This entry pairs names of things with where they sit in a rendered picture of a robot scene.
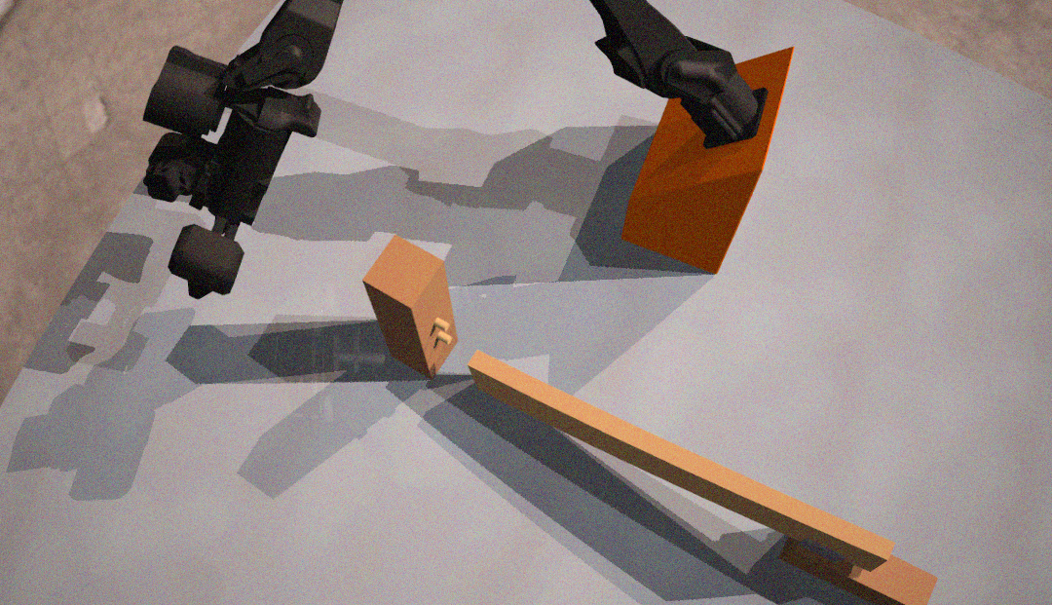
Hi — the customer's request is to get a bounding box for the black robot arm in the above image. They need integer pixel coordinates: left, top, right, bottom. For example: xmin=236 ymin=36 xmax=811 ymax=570
xmin=143 ymin=0 xmax=769 ymax=210

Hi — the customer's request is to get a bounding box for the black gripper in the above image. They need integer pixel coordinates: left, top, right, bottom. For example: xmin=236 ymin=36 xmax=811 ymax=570
xmin=169 ymin=141 xmax=277 ymax=300

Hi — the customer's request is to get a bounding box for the long wooden rail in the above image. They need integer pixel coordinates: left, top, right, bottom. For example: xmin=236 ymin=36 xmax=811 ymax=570
xmin=468 ymin=349 xmax=895 ymax=572

